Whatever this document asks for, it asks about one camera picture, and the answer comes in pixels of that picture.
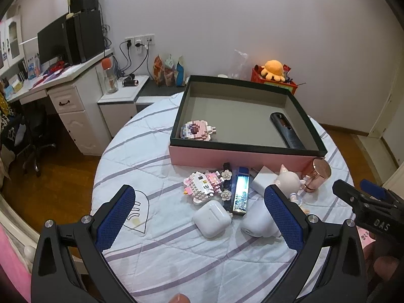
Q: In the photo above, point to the black monitor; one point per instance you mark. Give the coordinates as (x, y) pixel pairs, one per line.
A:
(52, 42)

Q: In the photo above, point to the white handheld device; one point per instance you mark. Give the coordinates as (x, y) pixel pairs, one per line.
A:
(257, 222)

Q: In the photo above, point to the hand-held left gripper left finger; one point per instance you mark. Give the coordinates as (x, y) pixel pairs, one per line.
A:
(116, 219)

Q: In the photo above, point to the black remote control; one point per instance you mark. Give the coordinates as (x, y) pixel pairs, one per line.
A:
(288, 132)

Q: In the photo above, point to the black office chair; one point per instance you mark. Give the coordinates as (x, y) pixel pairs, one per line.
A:
(31, 126)

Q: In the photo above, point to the pink box with black rim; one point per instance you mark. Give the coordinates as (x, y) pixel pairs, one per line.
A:
(236, 161)

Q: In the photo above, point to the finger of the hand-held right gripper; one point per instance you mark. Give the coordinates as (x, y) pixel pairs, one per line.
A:
(342, 191)
(372, 185)

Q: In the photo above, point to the pink blanket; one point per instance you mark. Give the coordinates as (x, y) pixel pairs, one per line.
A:
(12, 258)

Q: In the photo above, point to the white doll figure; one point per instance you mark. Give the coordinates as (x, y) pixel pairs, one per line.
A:
(292, 181)

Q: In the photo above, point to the white nightstand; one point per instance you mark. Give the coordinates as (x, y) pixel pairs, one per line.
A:
(116, 113)

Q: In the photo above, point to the white wall sockets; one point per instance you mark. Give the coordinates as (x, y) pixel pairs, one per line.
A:
(139, 40)

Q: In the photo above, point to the rose gold cup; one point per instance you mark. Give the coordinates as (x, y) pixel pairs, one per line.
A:
(317, 175)

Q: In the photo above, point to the person's left hand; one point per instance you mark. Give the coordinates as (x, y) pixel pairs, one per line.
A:
(180, 299)

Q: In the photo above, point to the leopard print clothing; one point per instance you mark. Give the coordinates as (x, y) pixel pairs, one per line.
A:
(8, 123)

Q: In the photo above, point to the black top low bench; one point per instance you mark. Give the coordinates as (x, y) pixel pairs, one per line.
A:
(157, 90)

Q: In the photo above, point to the clear plastic bag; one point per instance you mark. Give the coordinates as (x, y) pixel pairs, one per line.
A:
(240, 64)

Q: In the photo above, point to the shiny blue rectangular case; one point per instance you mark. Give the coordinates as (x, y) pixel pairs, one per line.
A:
(241, 194)

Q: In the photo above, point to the green white snack bag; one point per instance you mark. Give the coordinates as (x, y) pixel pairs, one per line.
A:
(169, 71)

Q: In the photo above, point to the blue snack bag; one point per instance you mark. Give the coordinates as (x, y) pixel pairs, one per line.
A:
(180, 74)

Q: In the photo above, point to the white desk lamp bar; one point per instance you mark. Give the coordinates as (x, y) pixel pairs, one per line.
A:
(29, 40)

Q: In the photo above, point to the orange snack bag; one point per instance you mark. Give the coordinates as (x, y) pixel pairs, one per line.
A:
(157, 69)

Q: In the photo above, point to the orange octopus plush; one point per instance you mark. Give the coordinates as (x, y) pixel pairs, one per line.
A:
(273, 68)

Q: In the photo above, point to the white glass door cabinet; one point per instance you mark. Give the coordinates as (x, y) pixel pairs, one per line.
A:
(12, 41)

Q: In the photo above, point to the white rectangular box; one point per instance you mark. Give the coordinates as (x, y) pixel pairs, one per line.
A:
(263, 181)

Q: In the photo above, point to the black computer tower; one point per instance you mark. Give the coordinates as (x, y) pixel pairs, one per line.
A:
(85, 36)

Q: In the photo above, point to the small black device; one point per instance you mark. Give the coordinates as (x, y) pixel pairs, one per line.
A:
(131, 82)

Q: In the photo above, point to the person's right hand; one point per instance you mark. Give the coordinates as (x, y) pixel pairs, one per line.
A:
(386, 265)

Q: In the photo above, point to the white desk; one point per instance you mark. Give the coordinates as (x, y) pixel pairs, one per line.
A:
(82, 113)

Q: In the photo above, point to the orange capped bottle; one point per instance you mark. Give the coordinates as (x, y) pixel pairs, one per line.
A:
(109, 77)

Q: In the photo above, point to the pink block figure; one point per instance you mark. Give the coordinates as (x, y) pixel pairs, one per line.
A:
(203, 186)

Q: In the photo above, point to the red crate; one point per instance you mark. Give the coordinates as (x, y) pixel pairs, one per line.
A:
(281, 85)

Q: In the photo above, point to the black hair clip white flowers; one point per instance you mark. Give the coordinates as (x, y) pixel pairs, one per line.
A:
(226, 176)

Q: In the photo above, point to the white earbuds case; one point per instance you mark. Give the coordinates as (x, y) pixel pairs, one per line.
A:
(212, 218)

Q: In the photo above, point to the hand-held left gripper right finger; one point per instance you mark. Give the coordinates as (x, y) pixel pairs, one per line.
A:
(284, 221)

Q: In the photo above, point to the round pink block toy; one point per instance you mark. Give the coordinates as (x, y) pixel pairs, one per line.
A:
(197, 130)

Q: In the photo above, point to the blue white packet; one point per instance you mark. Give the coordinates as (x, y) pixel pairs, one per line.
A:
(32, 66)

